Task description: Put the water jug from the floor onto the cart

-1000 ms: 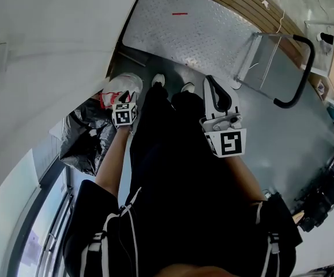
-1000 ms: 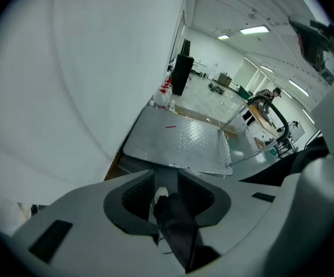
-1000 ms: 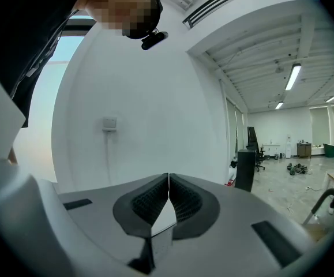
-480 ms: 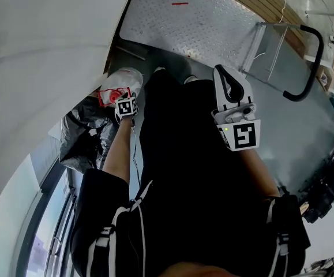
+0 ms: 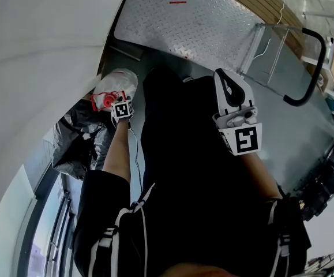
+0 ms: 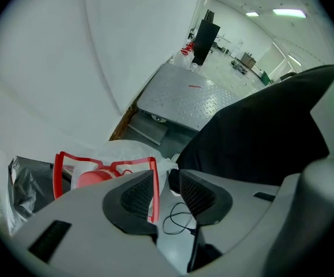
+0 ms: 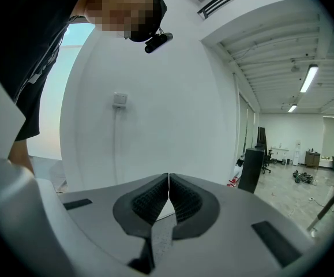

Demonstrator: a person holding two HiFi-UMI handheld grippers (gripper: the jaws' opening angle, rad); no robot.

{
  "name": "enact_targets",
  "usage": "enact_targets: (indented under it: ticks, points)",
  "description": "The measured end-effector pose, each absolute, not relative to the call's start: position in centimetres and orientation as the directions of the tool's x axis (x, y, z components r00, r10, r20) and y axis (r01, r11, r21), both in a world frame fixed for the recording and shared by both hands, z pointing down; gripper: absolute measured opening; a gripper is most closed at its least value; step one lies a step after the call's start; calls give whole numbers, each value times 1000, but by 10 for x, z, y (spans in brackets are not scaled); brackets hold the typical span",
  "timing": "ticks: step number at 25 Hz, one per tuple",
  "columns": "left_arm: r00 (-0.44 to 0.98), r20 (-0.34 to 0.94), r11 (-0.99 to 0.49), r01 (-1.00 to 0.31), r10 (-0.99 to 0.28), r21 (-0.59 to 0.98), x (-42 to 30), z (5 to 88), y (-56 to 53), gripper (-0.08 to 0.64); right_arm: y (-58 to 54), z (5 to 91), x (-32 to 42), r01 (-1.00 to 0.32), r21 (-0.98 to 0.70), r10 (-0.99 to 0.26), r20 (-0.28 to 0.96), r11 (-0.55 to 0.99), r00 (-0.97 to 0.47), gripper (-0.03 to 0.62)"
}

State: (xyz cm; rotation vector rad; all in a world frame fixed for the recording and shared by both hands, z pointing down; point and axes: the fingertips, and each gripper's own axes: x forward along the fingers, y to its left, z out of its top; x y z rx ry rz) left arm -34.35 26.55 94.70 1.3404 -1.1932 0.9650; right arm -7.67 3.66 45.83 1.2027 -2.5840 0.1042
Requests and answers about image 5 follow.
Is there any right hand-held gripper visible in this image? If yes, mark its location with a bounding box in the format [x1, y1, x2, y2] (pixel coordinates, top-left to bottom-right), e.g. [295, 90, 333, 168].
[212, 68, 264, 157]

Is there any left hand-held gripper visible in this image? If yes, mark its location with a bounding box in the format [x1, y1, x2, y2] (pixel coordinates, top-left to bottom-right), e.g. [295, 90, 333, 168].
[110, 99, 135, 129]

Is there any white plastic bag red print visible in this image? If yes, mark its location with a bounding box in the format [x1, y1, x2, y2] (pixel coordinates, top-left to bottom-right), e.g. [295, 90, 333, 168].
[91, 70, 139, 113]

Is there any metal platform trolley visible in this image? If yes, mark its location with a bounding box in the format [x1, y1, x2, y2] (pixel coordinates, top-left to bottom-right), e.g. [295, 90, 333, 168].
[113, 0, 328, 107]

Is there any person's right forearm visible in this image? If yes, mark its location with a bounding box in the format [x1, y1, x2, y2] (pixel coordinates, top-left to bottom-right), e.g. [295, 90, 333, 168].
[242, 151, 283, 201]

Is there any person's left forearm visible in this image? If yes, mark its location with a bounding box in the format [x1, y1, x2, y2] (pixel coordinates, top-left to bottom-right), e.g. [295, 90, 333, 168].
[101, 119, 132, 185]

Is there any black garbage bag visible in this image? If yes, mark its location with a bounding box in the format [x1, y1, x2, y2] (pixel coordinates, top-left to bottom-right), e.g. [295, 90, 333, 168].
[52, 99, 113, 181]

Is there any person's black clothing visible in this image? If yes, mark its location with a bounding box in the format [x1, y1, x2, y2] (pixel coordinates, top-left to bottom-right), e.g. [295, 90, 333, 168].
[72, 65, 312, 277]

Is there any white cable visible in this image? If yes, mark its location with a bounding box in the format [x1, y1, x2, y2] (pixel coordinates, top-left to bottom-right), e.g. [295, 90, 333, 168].
[251, 0, 289, 62]

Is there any glass door metal frame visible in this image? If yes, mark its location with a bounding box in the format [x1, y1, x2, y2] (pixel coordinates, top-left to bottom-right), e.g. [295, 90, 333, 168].
[16, 154, 81, 277]

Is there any black metal frame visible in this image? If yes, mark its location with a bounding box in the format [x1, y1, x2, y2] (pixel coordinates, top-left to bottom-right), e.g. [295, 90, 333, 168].
[294, 139, 334, 222]

